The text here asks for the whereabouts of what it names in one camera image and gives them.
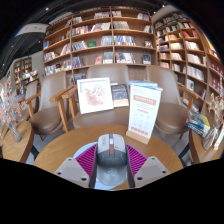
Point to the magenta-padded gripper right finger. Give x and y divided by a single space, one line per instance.
140 163

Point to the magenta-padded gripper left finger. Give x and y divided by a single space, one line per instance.
83 163

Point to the grey computer mouse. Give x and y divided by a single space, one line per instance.
111 160

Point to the tall white sign wooden base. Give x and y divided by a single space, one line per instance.
144 111

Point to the brown padded wooden armchair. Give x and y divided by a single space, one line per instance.
170 110
50 113
106 71

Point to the round wooden side table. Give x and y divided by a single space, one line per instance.
203 153
16 148

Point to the white framed floral picture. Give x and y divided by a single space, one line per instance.
95 96

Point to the blue and yellow book stack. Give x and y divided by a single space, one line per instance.
199 124

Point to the dark cover book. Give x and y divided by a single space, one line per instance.
119 95

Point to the pink dried flowers glass vase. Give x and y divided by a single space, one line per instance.
13 130

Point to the light blue book stack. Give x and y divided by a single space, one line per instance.
143 84

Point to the small white card sign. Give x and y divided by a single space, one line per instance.
220 138

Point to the beige dried flowers glass vase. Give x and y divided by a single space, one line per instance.
216 106

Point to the small distant bookshelf unit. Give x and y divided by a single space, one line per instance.
23 71

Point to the angled wooden bookshelf unit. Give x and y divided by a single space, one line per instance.
186 50

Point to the wide wooden bookshelf unit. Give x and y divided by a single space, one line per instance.
100 36

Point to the white hanging ceiling panel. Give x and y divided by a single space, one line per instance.
31 29

